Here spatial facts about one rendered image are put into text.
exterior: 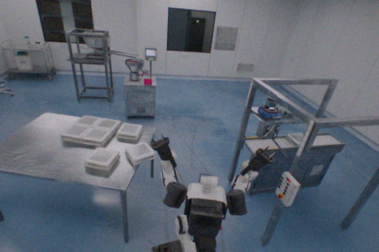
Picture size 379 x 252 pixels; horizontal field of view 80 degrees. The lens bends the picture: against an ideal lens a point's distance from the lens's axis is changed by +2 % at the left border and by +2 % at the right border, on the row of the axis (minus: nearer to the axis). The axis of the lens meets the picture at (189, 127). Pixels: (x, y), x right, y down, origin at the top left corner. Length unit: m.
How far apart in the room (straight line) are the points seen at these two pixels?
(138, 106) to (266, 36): 4.95
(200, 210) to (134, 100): 3.53
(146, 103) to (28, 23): 4.25
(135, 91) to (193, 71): 3.31
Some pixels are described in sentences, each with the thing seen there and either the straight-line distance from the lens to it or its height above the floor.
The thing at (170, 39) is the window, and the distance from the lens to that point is 7.25.
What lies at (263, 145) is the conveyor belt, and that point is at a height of 0.80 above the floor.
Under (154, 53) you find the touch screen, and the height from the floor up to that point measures 1.29.
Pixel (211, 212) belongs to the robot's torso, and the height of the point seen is 1.21.
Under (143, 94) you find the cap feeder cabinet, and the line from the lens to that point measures 4.65.
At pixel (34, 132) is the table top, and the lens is 3.15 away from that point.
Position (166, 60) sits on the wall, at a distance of 7.36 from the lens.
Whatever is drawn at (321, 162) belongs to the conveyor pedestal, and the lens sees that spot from 3.73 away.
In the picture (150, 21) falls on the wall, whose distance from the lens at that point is 7.15.
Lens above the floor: 2.34
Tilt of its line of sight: 30 degrees down
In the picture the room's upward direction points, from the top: 6 degrees clockwise
